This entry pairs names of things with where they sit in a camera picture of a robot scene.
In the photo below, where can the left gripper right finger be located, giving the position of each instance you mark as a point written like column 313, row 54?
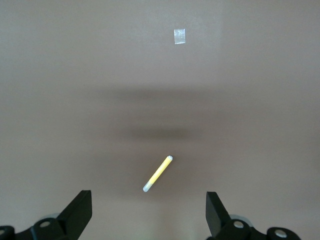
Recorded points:
column 222, row 225

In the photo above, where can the yellow highlighter pen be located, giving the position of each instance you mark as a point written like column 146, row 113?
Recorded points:
column 158, row 173

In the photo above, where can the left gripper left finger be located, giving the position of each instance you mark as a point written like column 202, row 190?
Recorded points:
column 70, row 222

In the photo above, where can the clear tape patch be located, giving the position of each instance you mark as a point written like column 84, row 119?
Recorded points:
column 179, row 36

